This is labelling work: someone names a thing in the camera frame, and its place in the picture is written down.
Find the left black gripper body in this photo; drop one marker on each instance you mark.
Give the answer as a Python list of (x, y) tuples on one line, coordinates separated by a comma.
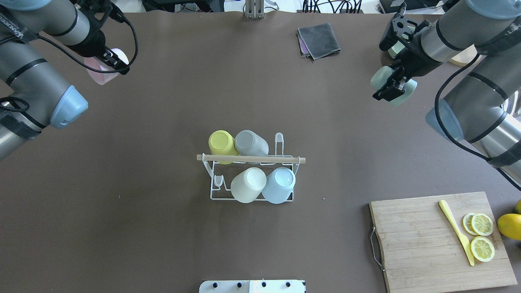
[(92, 44)]

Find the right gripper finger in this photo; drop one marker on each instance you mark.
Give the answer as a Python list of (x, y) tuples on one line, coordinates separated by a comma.
[(392, 77), (387, 94)]

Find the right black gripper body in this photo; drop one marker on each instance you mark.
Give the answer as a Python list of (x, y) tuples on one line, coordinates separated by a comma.
[(407, 68)]

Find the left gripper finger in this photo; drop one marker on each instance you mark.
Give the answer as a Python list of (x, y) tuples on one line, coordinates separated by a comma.
[(118, 64), (108, 57)]

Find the mint green plastic cup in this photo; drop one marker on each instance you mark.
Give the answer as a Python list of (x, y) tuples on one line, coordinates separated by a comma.
[(410, 87)]

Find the pink plastic cup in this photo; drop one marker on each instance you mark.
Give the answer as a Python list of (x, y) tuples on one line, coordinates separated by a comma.
[(103, 78)]

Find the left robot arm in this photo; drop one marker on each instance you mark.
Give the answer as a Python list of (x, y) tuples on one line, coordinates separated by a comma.
[(41, 97)]

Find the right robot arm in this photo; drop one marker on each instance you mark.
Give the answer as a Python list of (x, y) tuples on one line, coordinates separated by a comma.
[(474, 109)]

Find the yellow plastic cup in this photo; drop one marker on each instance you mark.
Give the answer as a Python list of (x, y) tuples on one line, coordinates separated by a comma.
[(222, 142)]

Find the grey translucent plastic cup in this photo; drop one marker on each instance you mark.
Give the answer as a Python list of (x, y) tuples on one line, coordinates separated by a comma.
[(248, 143)]

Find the light blue plastic cup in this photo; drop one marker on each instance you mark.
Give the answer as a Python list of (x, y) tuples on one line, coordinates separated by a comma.
[(279, 185)]

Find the white cup holder rack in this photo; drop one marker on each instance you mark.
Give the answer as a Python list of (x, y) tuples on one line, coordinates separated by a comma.
[(242, 169)]

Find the white plastic cup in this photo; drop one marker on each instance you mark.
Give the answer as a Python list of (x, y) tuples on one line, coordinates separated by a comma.
[(247, 185)]

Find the wooden mug tree stand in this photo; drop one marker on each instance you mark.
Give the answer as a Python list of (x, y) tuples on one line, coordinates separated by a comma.
[(464, 57)]

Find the dark grey folded cloth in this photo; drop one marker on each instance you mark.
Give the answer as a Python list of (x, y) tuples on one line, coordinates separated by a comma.
[(318, 41)]

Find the yellow plastic knife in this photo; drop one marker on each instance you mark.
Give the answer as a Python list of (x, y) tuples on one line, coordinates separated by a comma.
[(465, 243)]

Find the lemon slice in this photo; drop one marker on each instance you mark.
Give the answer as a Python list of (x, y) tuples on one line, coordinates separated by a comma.
[(482, 249), (482, 224)]

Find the wooden cutting board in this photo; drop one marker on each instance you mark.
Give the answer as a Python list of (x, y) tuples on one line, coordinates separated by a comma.
[(420, 251)]

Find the whole yellow lemon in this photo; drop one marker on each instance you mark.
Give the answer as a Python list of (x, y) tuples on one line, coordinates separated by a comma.
[(517, 207), (509, 225)]

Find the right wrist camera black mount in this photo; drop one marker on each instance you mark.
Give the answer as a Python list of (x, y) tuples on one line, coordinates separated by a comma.
[(403, 30)]

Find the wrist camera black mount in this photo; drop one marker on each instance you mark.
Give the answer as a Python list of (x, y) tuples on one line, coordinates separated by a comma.
[(403, 30), (98, 11)]

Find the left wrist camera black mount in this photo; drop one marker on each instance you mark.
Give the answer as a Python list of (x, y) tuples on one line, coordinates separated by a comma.
[(98, 11)]

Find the white camera pillar base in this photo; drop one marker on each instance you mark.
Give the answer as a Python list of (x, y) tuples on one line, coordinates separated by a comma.
[(253, 286)]

